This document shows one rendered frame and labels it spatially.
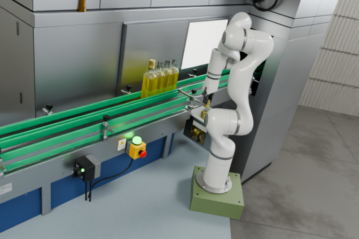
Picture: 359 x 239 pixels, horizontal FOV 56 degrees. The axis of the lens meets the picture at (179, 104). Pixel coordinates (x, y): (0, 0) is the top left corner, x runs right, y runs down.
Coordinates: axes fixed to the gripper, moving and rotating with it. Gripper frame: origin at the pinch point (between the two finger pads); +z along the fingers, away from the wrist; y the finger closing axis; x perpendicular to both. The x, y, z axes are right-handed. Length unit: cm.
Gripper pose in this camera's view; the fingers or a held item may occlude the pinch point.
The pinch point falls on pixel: (207, 99)
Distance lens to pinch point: 202.0
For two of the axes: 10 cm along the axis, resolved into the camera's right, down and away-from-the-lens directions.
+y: -6.6, 2.4, -7.1
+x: 7.3, 4.3, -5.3
